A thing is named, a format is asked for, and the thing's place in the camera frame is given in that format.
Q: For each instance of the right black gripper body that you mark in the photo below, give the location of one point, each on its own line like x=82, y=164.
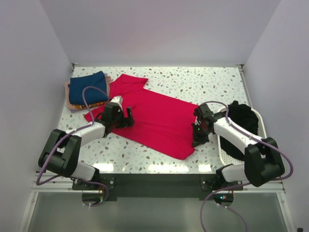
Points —
x=203, y=130

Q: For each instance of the red t shirt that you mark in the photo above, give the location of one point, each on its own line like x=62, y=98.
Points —
x=162, y=123

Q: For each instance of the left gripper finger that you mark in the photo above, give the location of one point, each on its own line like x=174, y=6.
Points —
x=122, y=122
x=129, y=120

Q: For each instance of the black t shirt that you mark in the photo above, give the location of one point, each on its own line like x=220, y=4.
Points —
x=243, y=116

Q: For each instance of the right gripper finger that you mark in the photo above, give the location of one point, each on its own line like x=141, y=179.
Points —
x=202, y=140
x=196, y=138

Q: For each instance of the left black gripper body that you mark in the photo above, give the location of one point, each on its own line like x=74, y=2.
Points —
x=114, y=119

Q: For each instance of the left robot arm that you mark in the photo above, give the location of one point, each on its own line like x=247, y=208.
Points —
x=60, y=156

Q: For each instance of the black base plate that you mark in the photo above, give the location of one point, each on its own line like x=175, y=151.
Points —
x=151, y=186

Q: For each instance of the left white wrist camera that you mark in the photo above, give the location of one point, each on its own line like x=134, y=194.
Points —
x=117, y=99

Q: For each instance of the folded pink t shirt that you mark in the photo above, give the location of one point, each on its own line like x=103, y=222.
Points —
x=67, y=89

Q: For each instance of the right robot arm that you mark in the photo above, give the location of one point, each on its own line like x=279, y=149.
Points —
x=262, y=158

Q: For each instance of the white perforated tray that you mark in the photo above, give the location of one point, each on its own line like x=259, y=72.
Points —
x=225, y=158

